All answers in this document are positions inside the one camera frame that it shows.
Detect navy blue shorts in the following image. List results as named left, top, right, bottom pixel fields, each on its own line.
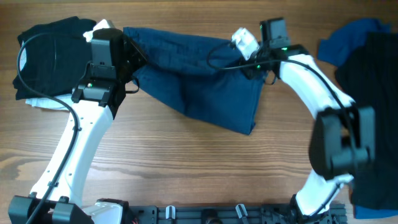
left=123, top=27, right=267, bottom=135

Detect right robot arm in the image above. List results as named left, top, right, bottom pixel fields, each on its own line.
left=231, top=18, right=375, bottom=220

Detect folded white grey shirt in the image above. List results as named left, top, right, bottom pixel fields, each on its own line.
left=25, top=94, right=73, bottom=110

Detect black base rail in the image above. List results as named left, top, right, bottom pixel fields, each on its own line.
left=130, top=203, right=348, bottom=224

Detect blue shirt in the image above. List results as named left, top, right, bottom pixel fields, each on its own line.
left=317, top=19, right=397, bottom=219

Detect folded black shirt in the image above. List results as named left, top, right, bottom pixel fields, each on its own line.
left=17, top=16, right=96, bottom=96

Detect black shirt on pile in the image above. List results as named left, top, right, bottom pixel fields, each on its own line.
left=335, top=32, right=397, bottom=210

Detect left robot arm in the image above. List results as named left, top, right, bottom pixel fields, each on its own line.
left=8, top=28, right=147, bottom=223

